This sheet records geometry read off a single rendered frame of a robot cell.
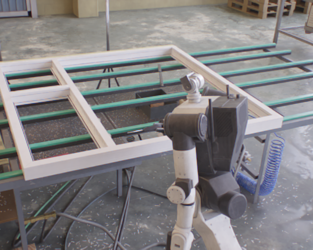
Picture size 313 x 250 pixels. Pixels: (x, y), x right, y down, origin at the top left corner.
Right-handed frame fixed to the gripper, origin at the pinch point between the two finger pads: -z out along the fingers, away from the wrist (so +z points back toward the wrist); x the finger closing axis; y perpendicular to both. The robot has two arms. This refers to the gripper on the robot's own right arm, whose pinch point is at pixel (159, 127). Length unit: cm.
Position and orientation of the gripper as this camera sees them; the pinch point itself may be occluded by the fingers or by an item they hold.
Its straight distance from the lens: 229.7
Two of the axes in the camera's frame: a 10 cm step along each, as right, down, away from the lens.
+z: 8.0, 0.7, 5.9
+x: -3.7, -7.2, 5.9
